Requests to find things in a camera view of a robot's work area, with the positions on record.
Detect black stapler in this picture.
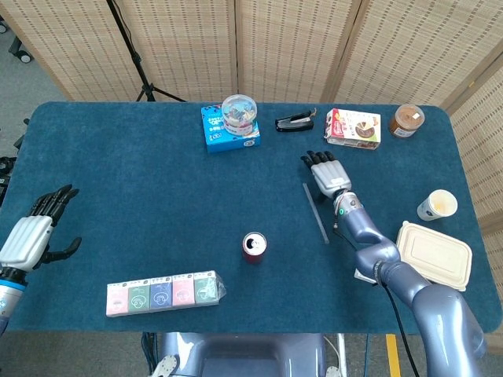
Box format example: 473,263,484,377
274,108,318,134

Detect bamboo folding screen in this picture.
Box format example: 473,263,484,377
0,0,503,354

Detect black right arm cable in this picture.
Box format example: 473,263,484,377
333,223,421,377

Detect wrapped tissue multipack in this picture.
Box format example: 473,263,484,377
105,269,227,318

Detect black caster wheel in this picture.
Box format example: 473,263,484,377
7,37,32,64

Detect beige lidded food container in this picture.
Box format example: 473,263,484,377
395,220,474,292

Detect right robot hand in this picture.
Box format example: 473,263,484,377
300,150,353,197

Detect clear tub of coloured clips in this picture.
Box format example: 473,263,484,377
221,93,259,137

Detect blue cardboard box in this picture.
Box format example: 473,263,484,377
200,104,262,154

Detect grey robot torso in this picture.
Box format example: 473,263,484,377
151,331,347,377

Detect white paper cup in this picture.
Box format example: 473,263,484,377
417,188,459,222

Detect blue felt table cover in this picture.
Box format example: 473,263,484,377
0,101,503,335

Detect black equipment beside table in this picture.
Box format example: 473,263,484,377
0,156,19,205

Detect brown jar with clear lid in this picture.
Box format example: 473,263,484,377
388,104,426,139

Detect red soda can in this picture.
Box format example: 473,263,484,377
241,231,269,265

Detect black tripod stand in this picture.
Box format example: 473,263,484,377
105,0,186,103

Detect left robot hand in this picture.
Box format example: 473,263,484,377
0,184,83,274

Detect clear plastic straw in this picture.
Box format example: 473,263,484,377
302,182,330,245

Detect white and red snack box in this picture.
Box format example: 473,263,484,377
323,108,382,151

